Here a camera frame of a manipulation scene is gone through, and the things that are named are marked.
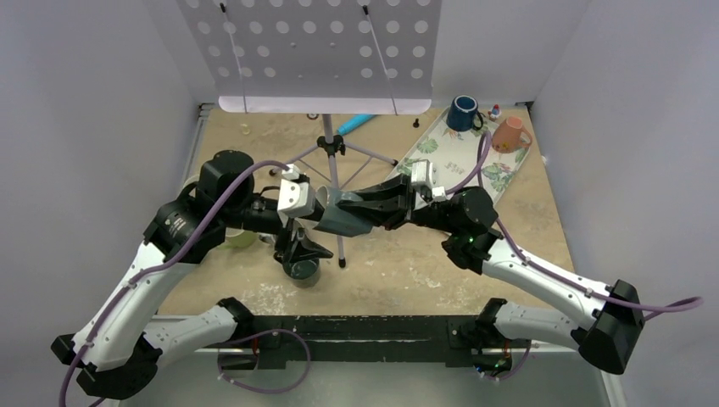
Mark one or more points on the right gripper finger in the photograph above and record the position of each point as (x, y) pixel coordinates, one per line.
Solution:
(392, 190)
(385, 215)

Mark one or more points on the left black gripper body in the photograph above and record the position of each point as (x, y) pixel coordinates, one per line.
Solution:
(272, 222)

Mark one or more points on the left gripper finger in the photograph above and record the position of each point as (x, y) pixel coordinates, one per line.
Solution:
(317, 213)
(312, 250)

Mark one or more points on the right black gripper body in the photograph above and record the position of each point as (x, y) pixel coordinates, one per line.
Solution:
(431, 214)

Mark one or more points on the dark teal mug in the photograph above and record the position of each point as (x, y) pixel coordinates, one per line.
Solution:
(335, 220)

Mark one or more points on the light green mug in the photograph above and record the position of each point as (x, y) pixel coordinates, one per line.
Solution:
(238, 239)

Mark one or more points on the grey ribbed mug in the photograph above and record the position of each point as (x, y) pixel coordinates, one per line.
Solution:
(269, 239)

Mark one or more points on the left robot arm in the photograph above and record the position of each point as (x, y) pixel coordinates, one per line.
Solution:
(116, 354)

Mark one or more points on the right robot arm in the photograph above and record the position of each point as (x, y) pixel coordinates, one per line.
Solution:
(605, 321)

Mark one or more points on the dark blue mug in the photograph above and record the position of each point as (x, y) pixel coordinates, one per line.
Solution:
(464, 114)

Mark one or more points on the orange mug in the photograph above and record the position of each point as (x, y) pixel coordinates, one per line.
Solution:
(511, 135)

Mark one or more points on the floral serving tray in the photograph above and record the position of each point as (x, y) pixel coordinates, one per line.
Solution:
(455, 155)

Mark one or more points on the light blue cylinder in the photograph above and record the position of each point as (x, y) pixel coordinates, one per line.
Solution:
(353, 123)

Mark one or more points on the small gnome figurine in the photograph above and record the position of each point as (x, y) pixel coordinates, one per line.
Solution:
(494, 113)

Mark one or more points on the perforated music stand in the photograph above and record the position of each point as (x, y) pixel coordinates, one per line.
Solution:
(317, 57)

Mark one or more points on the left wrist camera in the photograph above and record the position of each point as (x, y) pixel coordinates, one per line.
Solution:
(296, 196)

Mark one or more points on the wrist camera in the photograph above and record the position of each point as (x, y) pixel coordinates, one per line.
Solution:
(296, 196)
(424, 181)

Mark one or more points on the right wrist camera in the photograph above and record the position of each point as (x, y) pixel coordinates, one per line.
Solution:
(424, 181)

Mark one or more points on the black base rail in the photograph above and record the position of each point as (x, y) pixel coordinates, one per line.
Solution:
(449, 340)

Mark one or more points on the aluminium frame rail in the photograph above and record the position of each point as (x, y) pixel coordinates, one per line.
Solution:
(189, 334)

